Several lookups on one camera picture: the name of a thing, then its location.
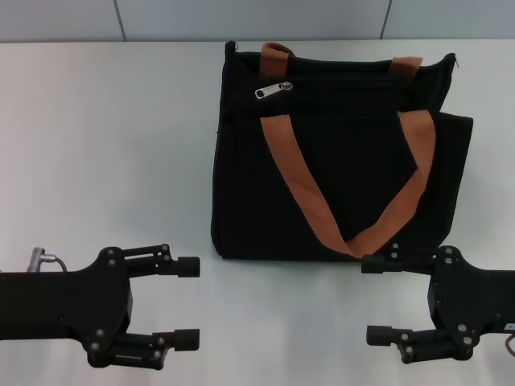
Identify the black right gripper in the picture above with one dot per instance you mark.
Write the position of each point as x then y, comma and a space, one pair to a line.
470, 301

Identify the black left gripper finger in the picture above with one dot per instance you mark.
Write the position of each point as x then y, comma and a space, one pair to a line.
187, 267
187, 339

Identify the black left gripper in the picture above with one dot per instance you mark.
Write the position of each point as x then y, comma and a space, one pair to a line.
60, 305

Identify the silver zipper pull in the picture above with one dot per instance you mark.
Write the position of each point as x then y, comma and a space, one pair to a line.
271, 91

